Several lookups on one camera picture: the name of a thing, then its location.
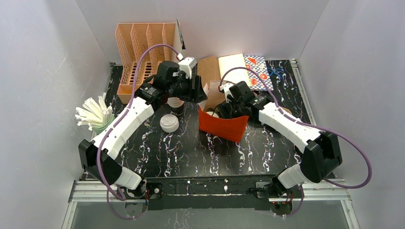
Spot orange paper bag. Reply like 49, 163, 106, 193
198, 80, 248, 143

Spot white plastic cup lid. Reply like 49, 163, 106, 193
206, 111, 219, 118

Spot brown pulp cup carrier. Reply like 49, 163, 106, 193
281, 107, 292, 115

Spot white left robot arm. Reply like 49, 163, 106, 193
78, 57, 207, 190

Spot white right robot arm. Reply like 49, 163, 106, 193
218, 81, 342, 194

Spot stack of white paper cups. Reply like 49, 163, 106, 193
167, 97, 184, 109

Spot cream paper bag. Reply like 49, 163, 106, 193
217, 53, 252, 86

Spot white lid stack upper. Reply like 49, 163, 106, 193
160, 114, 179, 133

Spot blue checkered paper bag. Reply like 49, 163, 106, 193
244, 55, 273, 91

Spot blue rubber bands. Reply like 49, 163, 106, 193
267, 67, 284, 80

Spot pink desk organizer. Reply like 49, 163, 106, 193
115, 22, 183, 104

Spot white wrapped straws bundle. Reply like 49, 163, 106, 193
75, 93, 113, 131

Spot green paper cup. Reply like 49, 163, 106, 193
92, 115, 115, 135

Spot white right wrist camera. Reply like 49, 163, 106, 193
220, 82, 234, 94

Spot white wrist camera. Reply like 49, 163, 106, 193
220, 82, 234, 94
178, 57, 197, 79

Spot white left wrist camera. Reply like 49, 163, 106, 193
178, 57, 197, 79

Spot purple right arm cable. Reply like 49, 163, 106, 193
220, 66, 373, 219

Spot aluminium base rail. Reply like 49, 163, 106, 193
69, 179, 352, 202

